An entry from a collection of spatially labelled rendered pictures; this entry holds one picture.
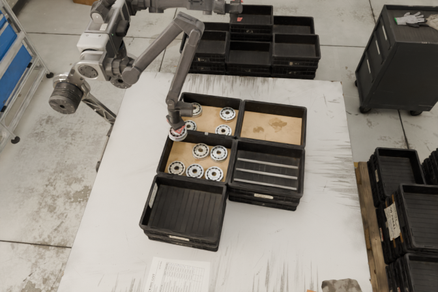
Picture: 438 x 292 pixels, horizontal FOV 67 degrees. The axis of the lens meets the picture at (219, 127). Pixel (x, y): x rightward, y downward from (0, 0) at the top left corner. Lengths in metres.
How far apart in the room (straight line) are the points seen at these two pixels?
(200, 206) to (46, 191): 1.67
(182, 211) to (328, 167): 0.94
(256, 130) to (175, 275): 0.95
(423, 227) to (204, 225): 1.37
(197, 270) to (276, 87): 1.37
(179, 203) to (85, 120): 1.82
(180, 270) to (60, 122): 2.13
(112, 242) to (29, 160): 1.62
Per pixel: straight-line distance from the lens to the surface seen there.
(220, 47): 3.10
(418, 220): 2.48
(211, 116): 2.15
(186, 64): 1.52
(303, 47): 3.16
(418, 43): 2.85
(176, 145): 2.05
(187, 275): 1.90
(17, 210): 3.23
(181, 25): 1.43
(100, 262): 2.02
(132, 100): 2.50
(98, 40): 1.71
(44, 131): 3.56
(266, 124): 2.12
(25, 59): 3.71
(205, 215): 1.84
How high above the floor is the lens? 2.55
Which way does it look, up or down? 55 degrees down
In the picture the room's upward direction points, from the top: 3 degrees counter-clockwise
